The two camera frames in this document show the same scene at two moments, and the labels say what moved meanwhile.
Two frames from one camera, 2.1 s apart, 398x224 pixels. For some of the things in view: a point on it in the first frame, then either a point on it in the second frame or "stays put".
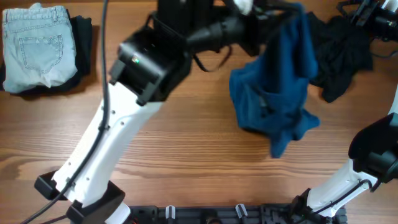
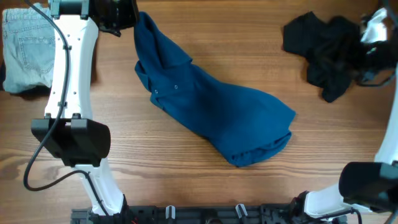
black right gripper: (363, 14) to (364, 54)
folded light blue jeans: (39, 47) stays put
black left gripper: (259, 23) to (125, 22)
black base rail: (228, 214) stays put
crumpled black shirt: (343, 50) stays put
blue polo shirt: (269, 89) to (245, 124)
